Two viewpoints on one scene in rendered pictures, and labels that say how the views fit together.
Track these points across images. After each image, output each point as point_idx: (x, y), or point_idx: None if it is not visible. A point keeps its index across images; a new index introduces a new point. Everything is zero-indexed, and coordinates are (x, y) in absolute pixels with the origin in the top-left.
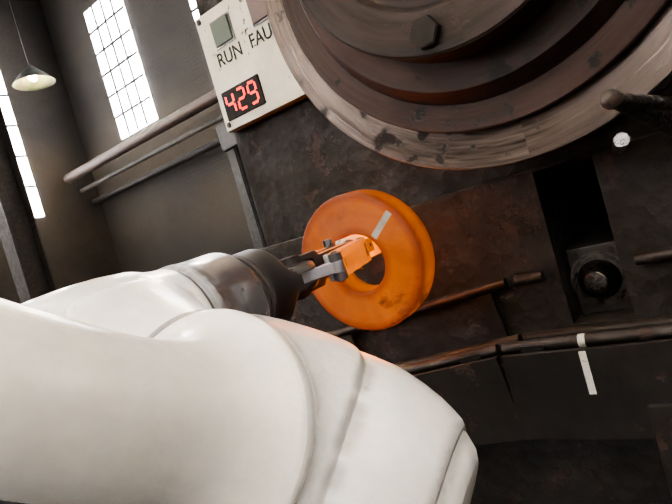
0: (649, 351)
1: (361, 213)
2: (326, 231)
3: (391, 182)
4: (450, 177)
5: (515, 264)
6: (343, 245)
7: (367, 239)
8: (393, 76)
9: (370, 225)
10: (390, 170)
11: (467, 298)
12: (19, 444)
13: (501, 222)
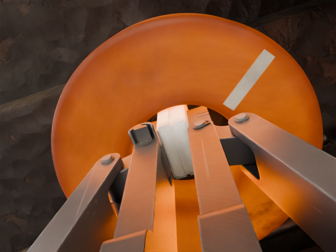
0: None
1: (203, 60)
2: (114, 105)
3: (131, 21)
4: (216, 11)
5: (332, 114)
6: (270, 151)
7: (208, 112)
8: None
9: (222, 84)
10: (129, 4)
11: None
12: None
13: (321, 63)
